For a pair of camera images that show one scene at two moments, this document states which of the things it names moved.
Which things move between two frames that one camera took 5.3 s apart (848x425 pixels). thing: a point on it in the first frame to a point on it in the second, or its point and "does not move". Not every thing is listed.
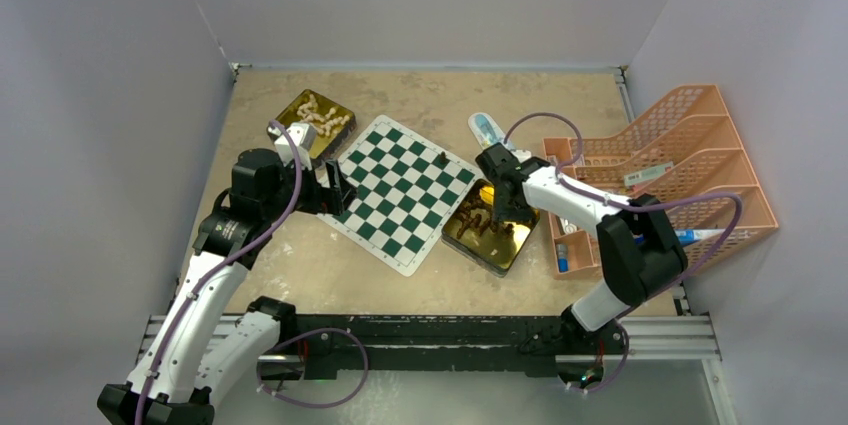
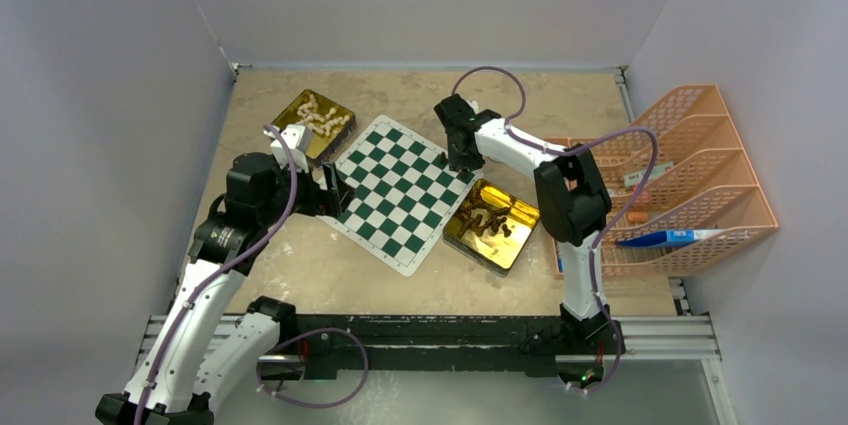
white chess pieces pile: x=326 y=124 does not move
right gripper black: x=502 y=213 to x=457 y=163
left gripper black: x=324 y=199 does not move
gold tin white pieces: x=333 y=123 does not move
